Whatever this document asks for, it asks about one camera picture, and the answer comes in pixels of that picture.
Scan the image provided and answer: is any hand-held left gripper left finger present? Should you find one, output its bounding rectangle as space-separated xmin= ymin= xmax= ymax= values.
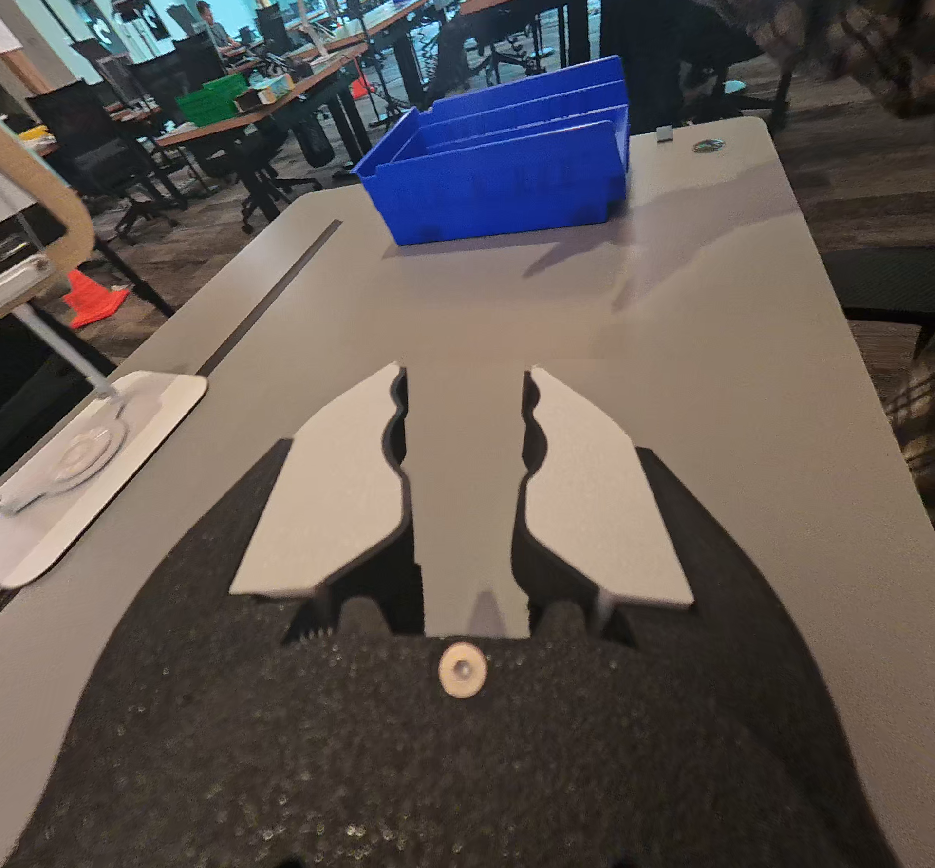
xmin=229 ymin=362 xmax=411 ymax=599

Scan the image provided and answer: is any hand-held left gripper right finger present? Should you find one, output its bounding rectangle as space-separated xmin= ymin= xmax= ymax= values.
xmin=522 ymin=368 xmax=695 ymax=637

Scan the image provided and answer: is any blue plastic bin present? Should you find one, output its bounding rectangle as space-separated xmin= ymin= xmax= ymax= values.
xmin=352 ymin=55 xmax=631 ymax=246

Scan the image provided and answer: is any white board stand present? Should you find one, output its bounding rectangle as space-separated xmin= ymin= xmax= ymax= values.
xmin=0 ymin=302 xmax=209 ymax=590

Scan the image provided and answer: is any orange traffic cone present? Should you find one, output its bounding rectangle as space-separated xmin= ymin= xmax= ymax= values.
xmin=60 ymin=269 xmax=131 ymax=330

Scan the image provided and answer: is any green storage bin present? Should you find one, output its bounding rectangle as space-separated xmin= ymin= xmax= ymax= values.
xmin=175 ymin=73 xmax=251 ymax=127

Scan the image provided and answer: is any cardboard box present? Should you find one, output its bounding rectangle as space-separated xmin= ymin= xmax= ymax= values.
xmin=234 ymin=73 xmax=295 ymax=113

